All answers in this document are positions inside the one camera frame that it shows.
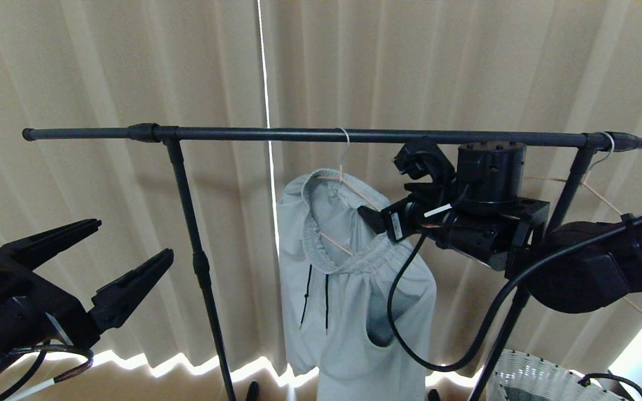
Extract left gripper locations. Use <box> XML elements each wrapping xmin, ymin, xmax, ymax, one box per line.
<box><xmin>0</xmin><ymin>218</ymin><xmax>175</xmax><ymax>369</ymax></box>

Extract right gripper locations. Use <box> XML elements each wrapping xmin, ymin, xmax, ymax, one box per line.
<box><xmin>378</xmin><ymin>200</ymin><xmax>523</xmax><ymax>272</ymax></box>

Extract pale grey shorts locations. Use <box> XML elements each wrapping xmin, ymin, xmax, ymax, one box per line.
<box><xmin>275</xmin><ymin>169</ymin><xmax>437</xmax><ymax>401</ymax></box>

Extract pink clothes hanger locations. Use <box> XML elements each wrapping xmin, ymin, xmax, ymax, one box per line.
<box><xmin>524</xmin><ymin>133</ymin><xmax>642</xmax><ymax>332</ymax></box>
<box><xmin>315</xmin><ymin>128</ymin><xmax>390</xmax><ymax>258</ymax></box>

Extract white laundry basket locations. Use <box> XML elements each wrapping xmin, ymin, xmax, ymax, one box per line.
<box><xmin>488</xmin><ymin>349</ymin><xmax>642</xmax><ymax>401</ymax></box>

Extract black clothes rack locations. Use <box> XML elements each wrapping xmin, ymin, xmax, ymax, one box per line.
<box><xmin>22</xmin><ymin>123</ymin><xmax>642</xmax><ymax>401</ymax></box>

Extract beige curtain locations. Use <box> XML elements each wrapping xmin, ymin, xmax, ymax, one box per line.
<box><xmin>0</xmin><ymin>0</ymin><xmax>642</xmax><ymax>386</ymax></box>

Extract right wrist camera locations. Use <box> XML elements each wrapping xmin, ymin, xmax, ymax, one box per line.
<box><xmin>392</xmin><ymin>136</ymin><xmax>457</xmax><ymax>208</ymax></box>

